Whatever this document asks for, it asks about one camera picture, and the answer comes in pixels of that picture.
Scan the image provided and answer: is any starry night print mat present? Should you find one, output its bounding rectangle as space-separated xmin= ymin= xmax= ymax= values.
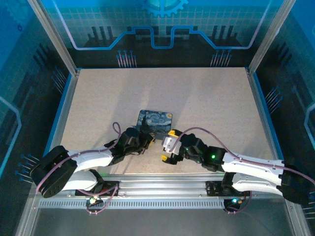
xmin=132 ymin=109 xmax=174 ymax=135

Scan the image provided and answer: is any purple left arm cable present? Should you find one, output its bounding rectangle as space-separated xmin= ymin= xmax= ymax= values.
xmin=35 ymin=121 xmax=123 ymax=197

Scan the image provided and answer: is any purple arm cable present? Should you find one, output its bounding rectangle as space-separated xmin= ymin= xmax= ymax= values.
xmin=35 ymin=121 xmax=123 ymax=197
xmin=170 ymin=126 xmax=315 ymax=187

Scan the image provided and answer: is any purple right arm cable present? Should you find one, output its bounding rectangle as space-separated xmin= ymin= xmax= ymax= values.
xmin=170 ymin=126 xmax=315 ymax=187

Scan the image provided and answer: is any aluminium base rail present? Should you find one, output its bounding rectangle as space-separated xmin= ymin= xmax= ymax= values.
xmin=73 ymin=173 xmax=248 ymax=199

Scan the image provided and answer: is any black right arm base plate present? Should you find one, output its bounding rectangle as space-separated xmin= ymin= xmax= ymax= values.
xmin=205 ymin=178 xmax=247 ymax=197

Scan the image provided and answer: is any slotted grey cable duct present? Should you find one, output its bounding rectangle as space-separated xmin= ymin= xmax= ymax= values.
xmin=38 ymin=199 xmax=228 ymax=210

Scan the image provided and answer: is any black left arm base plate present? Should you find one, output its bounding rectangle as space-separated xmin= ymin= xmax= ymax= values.
xmin=74 ymin=180 xmax=121 ymax=197

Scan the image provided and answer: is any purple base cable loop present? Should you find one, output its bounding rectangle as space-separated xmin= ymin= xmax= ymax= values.
xmin=85 ymin=184 xmax=119 ymax=216
xmin=223 ymin=193 xmax=253 ymax=215

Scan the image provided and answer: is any aluminium table side rail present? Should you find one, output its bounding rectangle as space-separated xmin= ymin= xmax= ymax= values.
xmin=247 ymin=70 xmax=312 ymax=236
xmin=17 ymin=70 xmax=82 ymax=236

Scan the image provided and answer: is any aluminium frame post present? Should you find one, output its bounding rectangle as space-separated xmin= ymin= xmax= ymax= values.
xmin=247 ymin=0 xmax=297 ymax=74
xmin=27 ymin=0 xmax=81 ymax=76

